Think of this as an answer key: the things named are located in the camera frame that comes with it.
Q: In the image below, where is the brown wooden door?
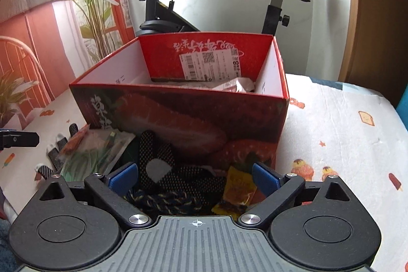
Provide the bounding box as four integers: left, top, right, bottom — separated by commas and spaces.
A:
338, 0, 408, 107

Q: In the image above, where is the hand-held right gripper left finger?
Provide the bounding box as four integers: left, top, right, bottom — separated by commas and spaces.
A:
30, 163, 152, 229

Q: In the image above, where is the red strawberry print cardboard box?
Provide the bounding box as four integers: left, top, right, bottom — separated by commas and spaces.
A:
69, 32, 290, 174

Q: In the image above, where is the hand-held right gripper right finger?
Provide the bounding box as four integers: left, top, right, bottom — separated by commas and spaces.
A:
237, 162, 361, 229

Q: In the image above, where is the blue cloth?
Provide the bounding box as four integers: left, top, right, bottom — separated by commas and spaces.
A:
395, 97, 408, 132

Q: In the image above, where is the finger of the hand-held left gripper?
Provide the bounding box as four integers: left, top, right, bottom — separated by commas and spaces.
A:
0, 128, 40, 151

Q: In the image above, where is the blue yellow tassel rope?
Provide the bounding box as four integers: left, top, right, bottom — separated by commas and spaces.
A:
124, 187, 211, 217

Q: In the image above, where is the pink white plastic packet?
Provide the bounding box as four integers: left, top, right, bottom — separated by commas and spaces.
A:
212, 76, 256, 92

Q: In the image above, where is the printed plant curtain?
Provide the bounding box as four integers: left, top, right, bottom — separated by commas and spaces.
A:
0, 0, 137, 129

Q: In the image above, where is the black polka-dot sock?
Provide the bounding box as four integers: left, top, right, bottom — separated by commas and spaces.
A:
135, 130, 227, 196

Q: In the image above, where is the yellow snack packet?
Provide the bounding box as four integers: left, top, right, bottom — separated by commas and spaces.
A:
212, 165, 259, 217

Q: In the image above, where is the green vegetable print packet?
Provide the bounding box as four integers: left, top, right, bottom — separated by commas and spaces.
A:
62, 128, 136, 175

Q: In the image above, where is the small orange packet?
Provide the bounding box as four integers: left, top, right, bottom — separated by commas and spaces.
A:
60, 124, 90, 158

